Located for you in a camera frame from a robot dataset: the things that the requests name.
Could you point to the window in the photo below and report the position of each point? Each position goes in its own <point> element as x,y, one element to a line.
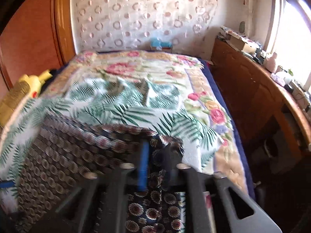
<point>294,34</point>

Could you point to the wooden headboard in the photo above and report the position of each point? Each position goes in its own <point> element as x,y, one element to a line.
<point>31,34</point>

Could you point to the cardboard box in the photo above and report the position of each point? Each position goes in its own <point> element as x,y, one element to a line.
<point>240,42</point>

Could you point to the yellow plush toy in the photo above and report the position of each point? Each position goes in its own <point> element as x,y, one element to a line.
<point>36,82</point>
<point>14,102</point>

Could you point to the small oval wall fixture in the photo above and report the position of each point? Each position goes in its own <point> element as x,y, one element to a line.
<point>242,26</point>

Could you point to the wooden desk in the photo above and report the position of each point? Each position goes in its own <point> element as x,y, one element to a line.
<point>245,87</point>

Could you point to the white circle patterned curtain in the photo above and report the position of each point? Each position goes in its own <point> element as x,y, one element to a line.
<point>145,12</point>

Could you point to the palm leaf printed cloth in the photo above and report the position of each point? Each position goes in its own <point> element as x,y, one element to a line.
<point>109,102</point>

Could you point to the teal tissue box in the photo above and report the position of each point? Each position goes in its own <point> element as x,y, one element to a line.
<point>161,45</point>

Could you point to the navy medallion patterned garment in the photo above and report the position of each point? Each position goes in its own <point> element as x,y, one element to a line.
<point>73,165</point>

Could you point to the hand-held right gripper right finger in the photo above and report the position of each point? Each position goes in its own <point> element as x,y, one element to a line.
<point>173,167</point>

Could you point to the patterned box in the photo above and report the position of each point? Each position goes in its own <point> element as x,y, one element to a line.
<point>226,32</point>

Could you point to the navy bed sheet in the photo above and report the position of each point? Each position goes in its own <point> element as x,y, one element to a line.
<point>218,92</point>

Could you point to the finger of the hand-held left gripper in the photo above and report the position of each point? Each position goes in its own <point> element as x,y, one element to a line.
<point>5,185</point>

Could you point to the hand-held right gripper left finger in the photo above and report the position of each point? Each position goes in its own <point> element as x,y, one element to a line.
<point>143,167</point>

